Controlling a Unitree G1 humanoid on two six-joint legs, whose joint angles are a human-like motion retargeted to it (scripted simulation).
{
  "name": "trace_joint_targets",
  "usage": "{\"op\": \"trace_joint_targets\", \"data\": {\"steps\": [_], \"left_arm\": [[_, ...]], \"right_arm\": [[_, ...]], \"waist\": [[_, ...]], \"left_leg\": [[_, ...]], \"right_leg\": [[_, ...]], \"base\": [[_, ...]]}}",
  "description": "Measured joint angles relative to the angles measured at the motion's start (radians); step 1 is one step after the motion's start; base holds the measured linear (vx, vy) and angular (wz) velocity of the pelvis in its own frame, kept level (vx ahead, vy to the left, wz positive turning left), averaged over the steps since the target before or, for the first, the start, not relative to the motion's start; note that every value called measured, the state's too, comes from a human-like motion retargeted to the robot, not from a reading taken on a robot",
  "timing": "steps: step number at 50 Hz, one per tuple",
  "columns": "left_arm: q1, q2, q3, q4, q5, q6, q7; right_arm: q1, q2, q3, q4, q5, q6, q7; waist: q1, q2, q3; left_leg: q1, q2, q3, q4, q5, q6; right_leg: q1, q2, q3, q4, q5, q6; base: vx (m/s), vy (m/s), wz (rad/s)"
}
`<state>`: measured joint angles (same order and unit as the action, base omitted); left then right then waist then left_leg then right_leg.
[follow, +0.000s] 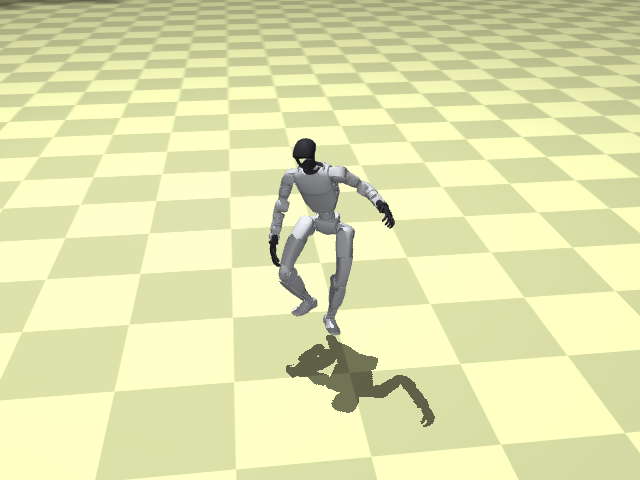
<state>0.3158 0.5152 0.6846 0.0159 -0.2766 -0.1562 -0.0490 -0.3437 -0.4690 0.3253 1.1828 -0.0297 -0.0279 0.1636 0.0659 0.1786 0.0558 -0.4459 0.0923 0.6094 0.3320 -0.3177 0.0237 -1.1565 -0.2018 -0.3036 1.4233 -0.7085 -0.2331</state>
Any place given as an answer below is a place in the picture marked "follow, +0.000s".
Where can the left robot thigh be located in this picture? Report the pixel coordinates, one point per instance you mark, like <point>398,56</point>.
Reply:
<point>344,252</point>

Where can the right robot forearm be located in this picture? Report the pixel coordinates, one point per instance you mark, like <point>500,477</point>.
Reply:
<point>277,220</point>

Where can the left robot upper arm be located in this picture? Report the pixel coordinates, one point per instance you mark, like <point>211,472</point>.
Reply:
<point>340,174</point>

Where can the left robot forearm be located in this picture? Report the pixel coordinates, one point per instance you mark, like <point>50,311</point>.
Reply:
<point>372,194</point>

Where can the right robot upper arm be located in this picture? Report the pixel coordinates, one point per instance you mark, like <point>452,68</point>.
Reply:
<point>285,190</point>

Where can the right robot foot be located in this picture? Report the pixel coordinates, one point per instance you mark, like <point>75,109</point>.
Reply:
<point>304,307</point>

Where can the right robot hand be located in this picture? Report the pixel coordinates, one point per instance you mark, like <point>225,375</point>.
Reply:
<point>273,244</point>

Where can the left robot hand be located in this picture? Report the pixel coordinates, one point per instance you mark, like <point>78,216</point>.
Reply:
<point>384,208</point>

